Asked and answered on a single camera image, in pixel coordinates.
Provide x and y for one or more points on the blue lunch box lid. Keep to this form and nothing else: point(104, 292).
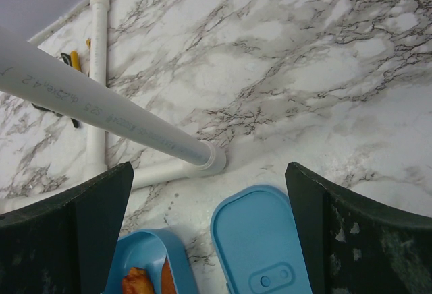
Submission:
point(255, 236)

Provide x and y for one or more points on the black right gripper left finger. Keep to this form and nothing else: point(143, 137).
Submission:
point(66, 243)

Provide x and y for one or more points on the white PVC pipe frame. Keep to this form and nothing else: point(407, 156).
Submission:
point(31, 74)

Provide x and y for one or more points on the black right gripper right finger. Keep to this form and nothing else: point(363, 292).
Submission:
point(353, 244)

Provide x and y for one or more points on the yellow handled pliers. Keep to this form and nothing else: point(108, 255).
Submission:
point(75, 60)

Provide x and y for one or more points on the orange chicken wing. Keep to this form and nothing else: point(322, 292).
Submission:
point(137, 282)

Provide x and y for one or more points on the brown fried patty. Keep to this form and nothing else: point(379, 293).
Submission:
point(167, 283)

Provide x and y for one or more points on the blue lunch box base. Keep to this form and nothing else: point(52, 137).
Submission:
point(149, 250)

